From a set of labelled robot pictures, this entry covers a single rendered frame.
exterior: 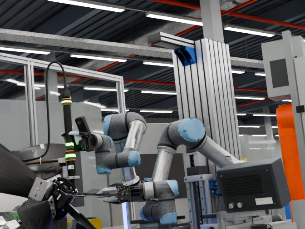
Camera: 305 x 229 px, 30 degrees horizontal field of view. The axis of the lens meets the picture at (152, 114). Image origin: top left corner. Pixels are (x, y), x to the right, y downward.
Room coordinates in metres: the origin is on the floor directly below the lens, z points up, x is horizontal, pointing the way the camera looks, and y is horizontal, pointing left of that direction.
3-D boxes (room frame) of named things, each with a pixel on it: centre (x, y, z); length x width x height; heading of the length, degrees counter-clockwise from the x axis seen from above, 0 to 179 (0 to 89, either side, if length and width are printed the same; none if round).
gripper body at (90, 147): (2.66, 0.33, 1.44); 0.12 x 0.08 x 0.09; 154
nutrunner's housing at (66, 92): (2.55, 0.38, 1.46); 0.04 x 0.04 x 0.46
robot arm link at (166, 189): (2.58, -0.03, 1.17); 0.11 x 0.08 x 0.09; 91
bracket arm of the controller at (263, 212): (2.47, -0.34, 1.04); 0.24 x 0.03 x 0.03; 54
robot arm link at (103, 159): (2.80, 0.25, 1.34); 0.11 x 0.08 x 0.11; 78
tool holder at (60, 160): (2.55, 0.39, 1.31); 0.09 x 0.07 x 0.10; 89
